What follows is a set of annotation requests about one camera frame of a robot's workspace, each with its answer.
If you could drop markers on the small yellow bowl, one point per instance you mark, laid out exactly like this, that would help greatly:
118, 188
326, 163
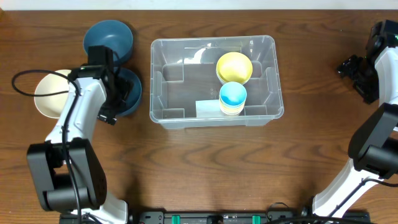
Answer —
234, 67

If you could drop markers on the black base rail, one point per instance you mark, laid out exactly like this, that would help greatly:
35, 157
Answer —
274, 216

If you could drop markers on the light blue cup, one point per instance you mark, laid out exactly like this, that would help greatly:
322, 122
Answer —
233, 94

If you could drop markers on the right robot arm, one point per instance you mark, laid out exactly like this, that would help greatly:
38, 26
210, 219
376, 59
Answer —
372, 152

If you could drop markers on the small white bowl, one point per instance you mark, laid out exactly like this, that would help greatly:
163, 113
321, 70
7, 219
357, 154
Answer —
222, 81

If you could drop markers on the cream cup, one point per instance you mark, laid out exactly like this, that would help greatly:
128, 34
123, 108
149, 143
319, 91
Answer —
233, 113

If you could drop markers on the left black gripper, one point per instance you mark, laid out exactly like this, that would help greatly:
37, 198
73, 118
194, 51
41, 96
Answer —
115, 101

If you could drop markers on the blue bowl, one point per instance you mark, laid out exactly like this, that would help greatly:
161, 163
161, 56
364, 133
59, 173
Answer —
113, 34
130, 88

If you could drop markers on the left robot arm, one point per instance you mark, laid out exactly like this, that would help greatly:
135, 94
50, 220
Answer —
67, 174

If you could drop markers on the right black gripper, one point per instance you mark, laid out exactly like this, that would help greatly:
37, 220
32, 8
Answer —
359, 78

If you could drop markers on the yellow cup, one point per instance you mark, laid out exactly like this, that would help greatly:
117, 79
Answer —
230, 108

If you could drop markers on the clear plastic storage container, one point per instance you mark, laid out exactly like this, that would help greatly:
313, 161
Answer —
184, 87

